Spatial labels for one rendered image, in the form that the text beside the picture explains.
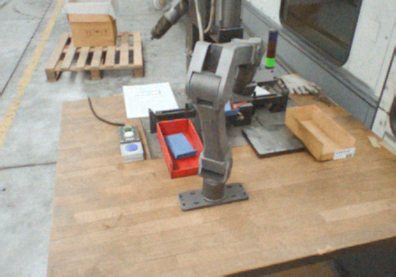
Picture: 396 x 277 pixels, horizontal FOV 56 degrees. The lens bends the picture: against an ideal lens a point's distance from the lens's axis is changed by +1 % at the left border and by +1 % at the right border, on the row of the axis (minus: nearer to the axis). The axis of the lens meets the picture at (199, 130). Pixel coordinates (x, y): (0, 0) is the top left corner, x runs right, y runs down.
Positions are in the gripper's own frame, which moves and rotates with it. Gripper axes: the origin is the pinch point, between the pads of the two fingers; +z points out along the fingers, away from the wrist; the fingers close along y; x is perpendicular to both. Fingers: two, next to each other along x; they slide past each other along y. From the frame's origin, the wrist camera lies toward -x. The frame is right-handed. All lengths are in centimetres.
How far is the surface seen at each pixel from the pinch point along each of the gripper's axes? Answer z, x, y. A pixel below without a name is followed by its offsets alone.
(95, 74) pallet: 222, 47, 192
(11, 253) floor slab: 119, 98, -5
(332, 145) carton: 6.8, -33.8, -17.1
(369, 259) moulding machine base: 54, -60, -52
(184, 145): 13.0, 16.2, -6.6
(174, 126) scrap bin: 14.9, 17.7, 2.5
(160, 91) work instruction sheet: 36, 16, 33
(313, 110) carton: 11.6, -35.7, 0.5
